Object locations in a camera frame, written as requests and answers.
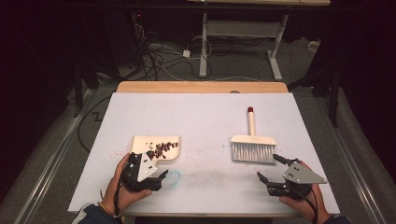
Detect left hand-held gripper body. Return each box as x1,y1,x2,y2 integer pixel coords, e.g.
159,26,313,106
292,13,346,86
122,151,163,192

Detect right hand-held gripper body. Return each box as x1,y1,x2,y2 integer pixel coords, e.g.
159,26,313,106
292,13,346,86
266,158,328,198

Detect cream plastic dustpan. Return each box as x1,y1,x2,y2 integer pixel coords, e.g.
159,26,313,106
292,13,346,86
130,135,181,161

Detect pile of red beans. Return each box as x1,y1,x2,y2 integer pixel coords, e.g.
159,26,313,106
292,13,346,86
146,141,180,161

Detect cream hand brush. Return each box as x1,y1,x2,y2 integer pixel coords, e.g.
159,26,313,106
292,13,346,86
230,106,278,165

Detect person's right hand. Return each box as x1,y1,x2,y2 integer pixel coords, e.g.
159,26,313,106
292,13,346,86
278,160,332,224

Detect person's left hand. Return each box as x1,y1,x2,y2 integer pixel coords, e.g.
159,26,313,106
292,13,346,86
102,152,153,216

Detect white table cover board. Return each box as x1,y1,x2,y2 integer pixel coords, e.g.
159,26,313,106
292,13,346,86
67,91,341,216

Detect wooden table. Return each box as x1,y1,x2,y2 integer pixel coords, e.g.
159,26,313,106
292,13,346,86
116,80,290,94

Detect dark stand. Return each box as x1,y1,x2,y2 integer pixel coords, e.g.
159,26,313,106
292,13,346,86
288,66,341,129
72,59,94,119

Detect dark device with red light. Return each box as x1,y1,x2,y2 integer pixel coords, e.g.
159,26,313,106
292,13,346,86
132,11,145,30

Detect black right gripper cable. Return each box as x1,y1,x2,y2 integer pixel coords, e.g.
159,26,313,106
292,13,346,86
290,188,319,224

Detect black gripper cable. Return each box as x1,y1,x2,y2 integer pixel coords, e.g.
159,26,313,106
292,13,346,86
113,164,130,219
290,188,319,224

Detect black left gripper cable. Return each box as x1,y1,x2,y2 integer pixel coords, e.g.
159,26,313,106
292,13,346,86
113,164,130,219

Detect metal floor rail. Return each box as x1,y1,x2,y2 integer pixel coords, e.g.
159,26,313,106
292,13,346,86
13,90,97,224
314,96,388,224

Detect thin wrist bracelet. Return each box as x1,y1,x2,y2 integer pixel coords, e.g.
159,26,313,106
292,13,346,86
96,201,121,218

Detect black floor cable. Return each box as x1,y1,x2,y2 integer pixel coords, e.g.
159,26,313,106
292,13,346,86
77,94,113,153

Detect tangle of floor cables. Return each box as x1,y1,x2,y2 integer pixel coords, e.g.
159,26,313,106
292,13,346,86
134,22,216,82

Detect white floor cable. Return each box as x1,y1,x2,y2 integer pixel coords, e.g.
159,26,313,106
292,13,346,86
214,76,262,83

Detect white desk frame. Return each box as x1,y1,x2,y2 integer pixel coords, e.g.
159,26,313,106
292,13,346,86
186,0,332,82

